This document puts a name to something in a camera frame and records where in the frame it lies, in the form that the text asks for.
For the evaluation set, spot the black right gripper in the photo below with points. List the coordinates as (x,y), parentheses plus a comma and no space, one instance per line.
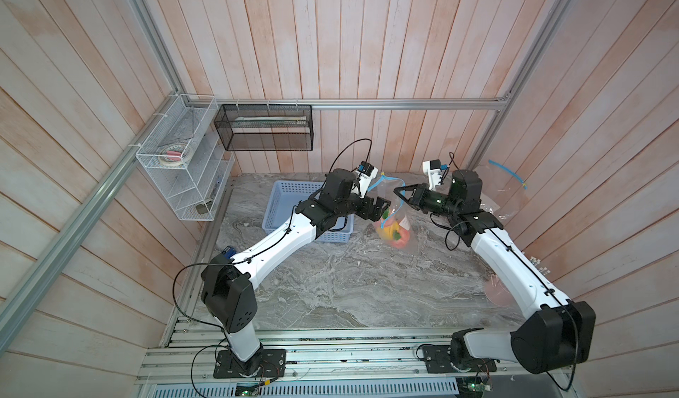
(419,197)

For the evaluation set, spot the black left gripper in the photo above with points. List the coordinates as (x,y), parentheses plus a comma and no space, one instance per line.
(377,210)

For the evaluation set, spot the clear zip-top bag with label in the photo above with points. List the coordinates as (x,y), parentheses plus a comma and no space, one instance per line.
(384,187)

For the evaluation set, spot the yellow mango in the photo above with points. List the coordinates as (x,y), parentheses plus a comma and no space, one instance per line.
(391,231)

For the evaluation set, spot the clear zip-top bag blue zipper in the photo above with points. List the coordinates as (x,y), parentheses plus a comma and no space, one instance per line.
(504,193)

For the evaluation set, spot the pink peach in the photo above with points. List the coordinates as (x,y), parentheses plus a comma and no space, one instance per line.
(402,237)

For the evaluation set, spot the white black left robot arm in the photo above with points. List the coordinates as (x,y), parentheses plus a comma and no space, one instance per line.
(230,283)

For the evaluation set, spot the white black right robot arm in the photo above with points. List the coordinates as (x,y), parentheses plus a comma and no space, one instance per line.
(557,331)

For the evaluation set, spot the pink pencil holder tin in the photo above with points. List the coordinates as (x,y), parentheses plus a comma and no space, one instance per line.
(497,293)

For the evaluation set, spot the blue object beside table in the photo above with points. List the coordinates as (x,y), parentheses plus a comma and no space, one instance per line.
(228,253)

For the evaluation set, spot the tape roll on shelf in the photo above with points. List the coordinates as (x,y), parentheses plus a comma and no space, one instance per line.
(175,155)

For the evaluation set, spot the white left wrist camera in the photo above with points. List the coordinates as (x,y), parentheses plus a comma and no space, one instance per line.
(365,174)

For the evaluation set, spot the black mesh wall basket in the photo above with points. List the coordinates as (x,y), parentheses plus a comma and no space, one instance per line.
(265,127)

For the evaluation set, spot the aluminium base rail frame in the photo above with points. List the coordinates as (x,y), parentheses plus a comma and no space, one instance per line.
(186,354)

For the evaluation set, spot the white wire mesh shelf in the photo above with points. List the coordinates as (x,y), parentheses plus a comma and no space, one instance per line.
(193,191)

